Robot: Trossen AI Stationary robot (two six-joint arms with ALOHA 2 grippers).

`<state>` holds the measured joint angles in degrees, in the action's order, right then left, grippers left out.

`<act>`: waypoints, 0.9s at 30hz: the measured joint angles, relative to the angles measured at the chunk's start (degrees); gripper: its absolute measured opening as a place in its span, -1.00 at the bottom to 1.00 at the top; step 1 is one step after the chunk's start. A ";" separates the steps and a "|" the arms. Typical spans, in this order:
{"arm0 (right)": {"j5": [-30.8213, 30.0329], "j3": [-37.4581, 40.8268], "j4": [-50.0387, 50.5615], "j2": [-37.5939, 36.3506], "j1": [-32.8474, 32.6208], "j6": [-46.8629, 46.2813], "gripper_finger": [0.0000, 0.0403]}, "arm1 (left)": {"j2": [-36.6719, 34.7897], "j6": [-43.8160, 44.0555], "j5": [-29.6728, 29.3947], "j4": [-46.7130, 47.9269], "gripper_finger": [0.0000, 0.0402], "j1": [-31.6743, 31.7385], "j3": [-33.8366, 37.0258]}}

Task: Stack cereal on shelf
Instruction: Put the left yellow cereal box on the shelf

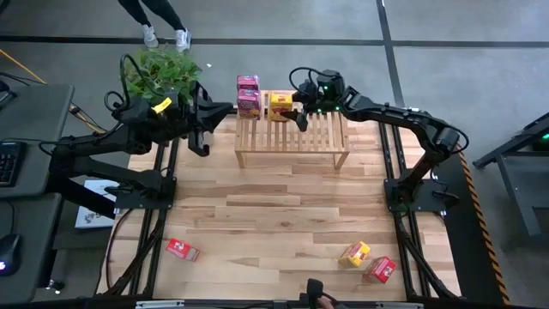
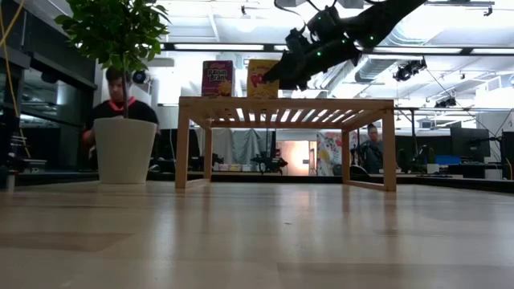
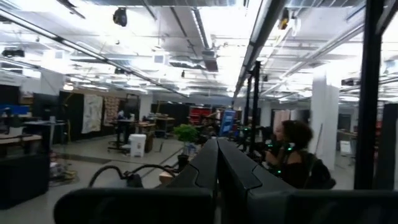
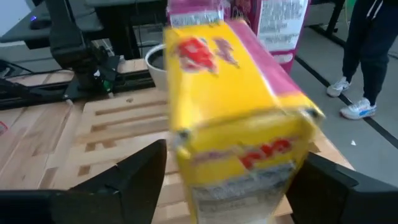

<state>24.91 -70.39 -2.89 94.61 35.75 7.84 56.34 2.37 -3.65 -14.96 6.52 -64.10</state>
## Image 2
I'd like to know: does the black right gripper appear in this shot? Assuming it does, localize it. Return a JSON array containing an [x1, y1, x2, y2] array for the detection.
[[263, 38, 362, 92]]

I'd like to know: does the yellow Pops cereal box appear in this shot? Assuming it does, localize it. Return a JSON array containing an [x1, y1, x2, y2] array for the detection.
[[246, 59, 280, 100]]

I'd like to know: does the purple Raisin Bran cereal box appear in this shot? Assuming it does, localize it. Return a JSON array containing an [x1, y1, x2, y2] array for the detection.
[[201, 59, 236, 98]]

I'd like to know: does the slatted wooden shelf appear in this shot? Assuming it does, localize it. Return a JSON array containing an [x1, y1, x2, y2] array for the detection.
[[174, 96, 398, 193]]

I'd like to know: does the long ceiling light strip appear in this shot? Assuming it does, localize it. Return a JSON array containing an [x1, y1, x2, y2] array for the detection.
[[160, 42, 514, 56]]

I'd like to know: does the floral printed panel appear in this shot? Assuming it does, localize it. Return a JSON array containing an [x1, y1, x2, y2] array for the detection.
[[316, 131, 358, 177]]

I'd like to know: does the grey hanging cloth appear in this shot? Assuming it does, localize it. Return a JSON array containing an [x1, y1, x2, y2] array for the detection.
[[195, 128, 268, 165]]

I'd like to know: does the person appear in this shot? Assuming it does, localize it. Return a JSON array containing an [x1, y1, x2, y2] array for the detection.
[[82, 67, 161, 172], [358, 123, 385, 175]]

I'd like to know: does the black ceiling spotlight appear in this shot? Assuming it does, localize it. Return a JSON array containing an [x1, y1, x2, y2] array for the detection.
[[392, 58, 428, 83], [434, 96, 458, 109]]

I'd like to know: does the blue box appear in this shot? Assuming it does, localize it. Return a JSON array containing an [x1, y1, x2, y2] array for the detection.
[[434, 155, 462, 166]]

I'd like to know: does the green leafy plant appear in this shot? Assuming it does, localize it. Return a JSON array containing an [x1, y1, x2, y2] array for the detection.
[[54, 0, 172, 120]]

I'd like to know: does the white round plant pot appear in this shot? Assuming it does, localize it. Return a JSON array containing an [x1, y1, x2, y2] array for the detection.
[[93, 117, 158, 185]]

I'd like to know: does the dark computer monitor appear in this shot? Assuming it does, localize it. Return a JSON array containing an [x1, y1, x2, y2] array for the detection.
[[449, 127, 492, 158]]

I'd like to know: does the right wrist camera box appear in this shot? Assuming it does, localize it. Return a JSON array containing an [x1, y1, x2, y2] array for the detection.
[[307, 6, 350, 41]]

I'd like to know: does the yellow hanging cable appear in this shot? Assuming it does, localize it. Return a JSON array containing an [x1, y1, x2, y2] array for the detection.
[[0, 0, 31, 160]]

